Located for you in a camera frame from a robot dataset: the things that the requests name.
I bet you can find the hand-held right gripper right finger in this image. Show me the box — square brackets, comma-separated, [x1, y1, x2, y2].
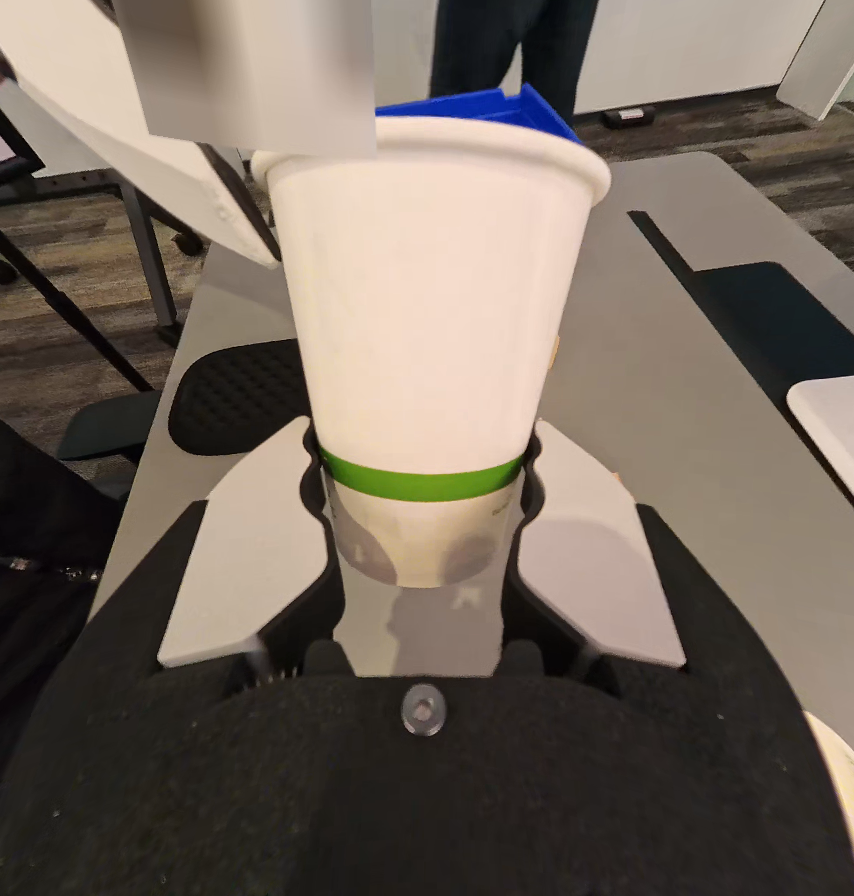
[502, 419, 688, 679]

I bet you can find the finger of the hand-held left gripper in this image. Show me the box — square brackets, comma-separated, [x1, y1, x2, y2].
[0, 0, 283, 269]

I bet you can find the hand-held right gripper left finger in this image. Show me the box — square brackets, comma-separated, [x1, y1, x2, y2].
[157, 416, 347, 676]

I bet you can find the white green-striped paper cup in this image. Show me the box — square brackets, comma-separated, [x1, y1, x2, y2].
[250, 115, 613, 589]

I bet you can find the blue plastic bin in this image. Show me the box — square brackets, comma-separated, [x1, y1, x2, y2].
[374, 83, 585, 148]

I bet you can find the black padded wrist rest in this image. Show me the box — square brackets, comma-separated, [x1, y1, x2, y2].
[168, 339, 316, 457]

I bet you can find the grey table leg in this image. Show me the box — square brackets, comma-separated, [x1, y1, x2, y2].
[115, 178, 207, 347]

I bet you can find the black floor stand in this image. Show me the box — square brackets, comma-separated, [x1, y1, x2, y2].
[0, 94, 155, 393]

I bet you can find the person's dark jacket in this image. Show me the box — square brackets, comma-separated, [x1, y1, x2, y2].
[0, 406, 130, 827]

